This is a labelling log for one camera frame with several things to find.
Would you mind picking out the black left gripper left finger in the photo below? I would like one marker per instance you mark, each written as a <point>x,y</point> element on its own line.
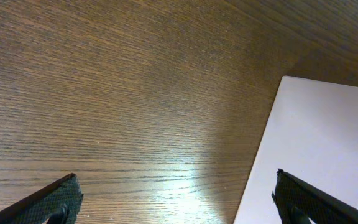
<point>58,202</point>

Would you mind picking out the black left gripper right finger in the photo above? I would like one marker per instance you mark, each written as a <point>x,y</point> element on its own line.
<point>299,202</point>

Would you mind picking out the white open cardboard box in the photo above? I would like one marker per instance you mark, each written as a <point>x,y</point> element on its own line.
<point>311,133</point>

